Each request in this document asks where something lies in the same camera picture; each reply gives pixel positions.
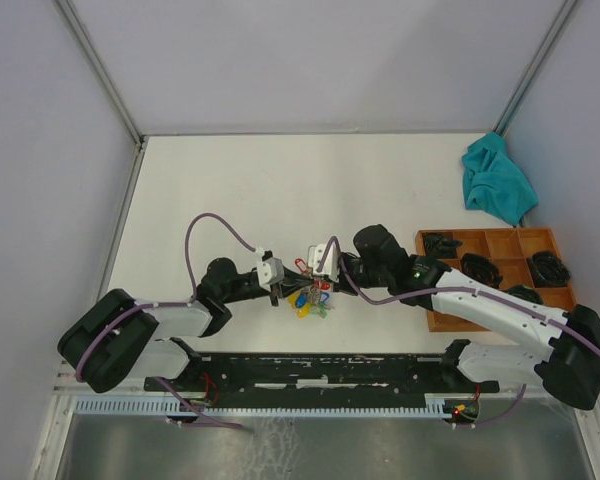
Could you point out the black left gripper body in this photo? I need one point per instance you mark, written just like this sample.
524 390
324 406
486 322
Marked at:
278 289

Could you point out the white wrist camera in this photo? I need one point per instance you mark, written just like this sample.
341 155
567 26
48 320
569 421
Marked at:
269 269
322 261

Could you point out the metal keyring with coloured keys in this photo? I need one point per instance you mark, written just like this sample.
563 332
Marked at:
313 299

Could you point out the teal cloth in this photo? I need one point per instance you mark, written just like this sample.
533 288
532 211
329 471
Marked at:
492 183

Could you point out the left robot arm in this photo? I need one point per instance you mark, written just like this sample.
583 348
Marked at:
121 337

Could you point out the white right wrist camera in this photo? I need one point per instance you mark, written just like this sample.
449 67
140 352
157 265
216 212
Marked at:
322 261

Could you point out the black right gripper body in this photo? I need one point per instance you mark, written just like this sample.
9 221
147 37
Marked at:
359 273

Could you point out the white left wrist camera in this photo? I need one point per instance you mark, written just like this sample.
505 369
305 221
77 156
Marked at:
269 269

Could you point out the wooden compartment tray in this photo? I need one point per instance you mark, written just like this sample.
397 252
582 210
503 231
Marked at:
509 250

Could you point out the grey cable duct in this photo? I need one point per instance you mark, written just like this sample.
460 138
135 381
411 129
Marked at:
434 408

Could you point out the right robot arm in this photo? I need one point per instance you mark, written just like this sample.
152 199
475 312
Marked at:
548 347

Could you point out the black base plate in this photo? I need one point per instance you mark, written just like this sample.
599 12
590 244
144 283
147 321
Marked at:
259 380

